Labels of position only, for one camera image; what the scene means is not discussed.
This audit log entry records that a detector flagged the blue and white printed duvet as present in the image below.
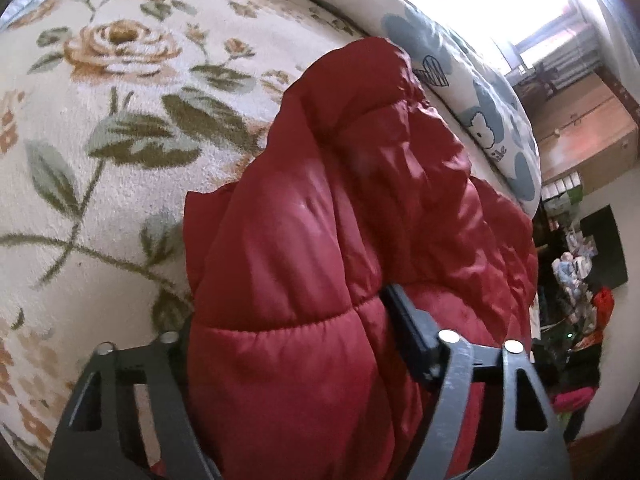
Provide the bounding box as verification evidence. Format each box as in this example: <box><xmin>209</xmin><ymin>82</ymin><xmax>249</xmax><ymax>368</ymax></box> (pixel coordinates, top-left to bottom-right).
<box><xmin>250</xmin><ymin>0</ymin><xmax>543</xmax><ymax>218</ymax></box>

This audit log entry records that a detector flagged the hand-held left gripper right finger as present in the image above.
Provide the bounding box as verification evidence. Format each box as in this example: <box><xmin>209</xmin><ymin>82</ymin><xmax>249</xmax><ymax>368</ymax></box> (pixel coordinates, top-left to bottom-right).
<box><xmin>382</xmin><ymin>284</ymin><xmax>573</xmax><ymax>480</ymax></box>

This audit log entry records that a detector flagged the cluttered dark shelf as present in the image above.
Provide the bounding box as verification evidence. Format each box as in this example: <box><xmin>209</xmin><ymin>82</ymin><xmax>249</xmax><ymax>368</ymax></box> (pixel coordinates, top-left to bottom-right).
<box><xmin>532</xmin><ymin>172</ymin><xmax>631</xmax><ymax>366</ymax></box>

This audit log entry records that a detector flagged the floral cream blanket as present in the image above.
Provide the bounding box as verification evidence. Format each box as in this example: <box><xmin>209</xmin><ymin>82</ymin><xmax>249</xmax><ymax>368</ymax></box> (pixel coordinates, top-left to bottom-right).
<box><xmin>0</xmin><ymin>0</ymin><xmax>381</xmax><ymax>476</ymax></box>

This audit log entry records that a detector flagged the black screen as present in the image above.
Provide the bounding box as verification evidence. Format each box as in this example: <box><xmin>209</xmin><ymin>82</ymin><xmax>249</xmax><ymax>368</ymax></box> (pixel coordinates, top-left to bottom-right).
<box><xmin>580</xmin><ymin>205</ymin><xmax>629</xmax><ymax>288</ymax></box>

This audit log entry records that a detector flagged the wooden wardrobe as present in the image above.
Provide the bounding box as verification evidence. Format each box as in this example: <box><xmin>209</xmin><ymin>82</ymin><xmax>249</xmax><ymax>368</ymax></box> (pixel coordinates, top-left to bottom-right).
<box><xmin>530</xmin><ymin>72</ymin><xmax>640</xmax><ymax>183</ymax></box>

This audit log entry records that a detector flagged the red quilted puffer jacket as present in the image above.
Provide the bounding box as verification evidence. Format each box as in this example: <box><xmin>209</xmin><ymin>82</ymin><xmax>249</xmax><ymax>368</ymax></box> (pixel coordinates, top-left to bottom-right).
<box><xmin>182</xmin><ymin>37</ymin><xmax>540</xmax><ymax>480</ymax></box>

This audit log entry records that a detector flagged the red bag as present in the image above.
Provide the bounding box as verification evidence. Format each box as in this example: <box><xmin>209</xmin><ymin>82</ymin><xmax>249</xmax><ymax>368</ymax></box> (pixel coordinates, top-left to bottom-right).
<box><xmin>592</xmin><ymin>287</ymin><xmax>615</xmax><ymax>332</ymax></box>

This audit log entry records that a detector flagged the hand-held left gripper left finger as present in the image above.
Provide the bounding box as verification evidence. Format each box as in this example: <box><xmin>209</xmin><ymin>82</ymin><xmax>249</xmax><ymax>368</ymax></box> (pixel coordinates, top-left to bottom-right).
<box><xmin>44</xmin><ymin>317</ymin><xmax>223</xmax><ymax>480</ymax></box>

